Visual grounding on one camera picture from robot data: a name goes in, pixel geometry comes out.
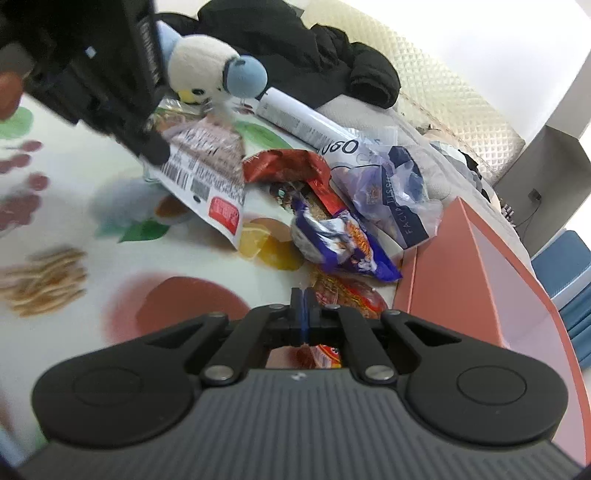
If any orange cardboard box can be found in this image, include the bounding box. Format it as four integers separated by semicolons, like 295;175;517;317
393;199;590;465

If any clear blue plastic bag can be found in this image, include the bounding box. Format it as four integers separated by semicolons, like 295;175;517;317
318;126;444;249

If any orange snack packet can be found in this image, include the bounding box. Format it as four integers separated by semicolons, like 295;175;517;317
266;271;389;370

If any cream quilted headboard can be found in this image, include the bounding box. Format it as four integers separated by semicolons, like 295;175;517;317
301;1;525;184

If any blue chair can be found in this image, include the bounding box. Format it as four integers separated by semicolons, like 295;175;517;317
532;230;590;370

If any red snack wrapper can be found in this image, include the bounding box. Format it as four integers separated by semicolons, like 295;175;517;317
242;149;346;216

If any blue purple snack packet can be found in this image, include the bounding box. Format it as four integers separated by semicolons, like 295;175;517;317
290;197;402;283

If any white cylindrical tube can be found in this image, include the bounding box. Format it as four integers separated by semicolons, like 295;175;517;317
256;88;369;155

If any black jacket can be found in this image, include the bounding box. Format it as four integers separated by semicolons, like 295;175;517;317
156;0;401;109

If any white blue bird plush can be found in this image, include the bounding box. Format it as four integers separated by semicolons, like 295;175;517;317
156;20;269;123

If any grey bedside shelf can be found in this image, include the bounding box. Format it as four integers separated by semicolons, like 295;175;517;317
494;126;590;256

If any person's left hand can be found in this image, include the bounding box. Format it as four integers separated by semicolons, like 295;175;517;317
0;72;24;121

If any fruit pattern mat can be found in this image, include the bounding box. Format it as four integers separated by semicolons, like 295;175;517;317
0;94;417;467

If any red white snack packet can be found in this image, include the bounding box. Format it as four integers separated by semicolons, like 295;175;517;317
147;117;245;248

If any grey duvet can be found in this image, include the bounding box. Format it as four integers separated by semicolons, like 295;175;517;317
317;95;500;212

